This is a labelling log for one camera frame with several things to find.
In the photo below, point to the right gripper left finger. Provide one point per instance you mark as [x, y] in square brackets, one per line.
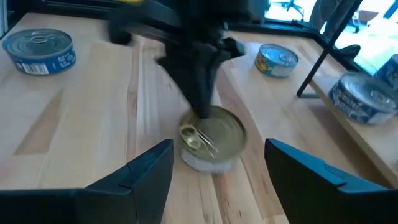
[109, 205]

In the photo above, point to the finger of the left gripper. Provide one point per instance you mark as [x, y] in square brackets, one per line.
[210, 81]
[186, 77]

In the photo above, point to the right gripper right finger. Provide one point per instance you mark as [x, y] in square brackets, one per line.
[326, 199]

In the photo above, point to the gold top green label can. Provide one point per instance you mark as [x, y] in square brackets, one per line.
[224, 133]

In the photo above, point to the teal yellow label can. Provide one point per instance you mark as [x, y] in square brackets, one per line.
[276, 60]

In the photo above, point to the grey label albacore tuna can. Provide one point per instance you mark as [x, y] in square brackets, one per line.
[362, 98]

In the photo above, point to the blue label tuna can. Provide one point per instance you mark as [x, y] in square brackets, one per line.
[40, 51]

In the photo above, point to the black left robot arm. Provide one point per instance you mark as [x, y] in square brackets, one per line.
[202, 12]

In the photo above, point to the wooden shelf board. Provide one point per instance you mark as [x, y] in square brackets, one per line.
[373, 140]

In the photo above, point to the black shelf side frame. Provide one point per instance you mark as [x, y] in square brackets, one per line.
[327, 53]

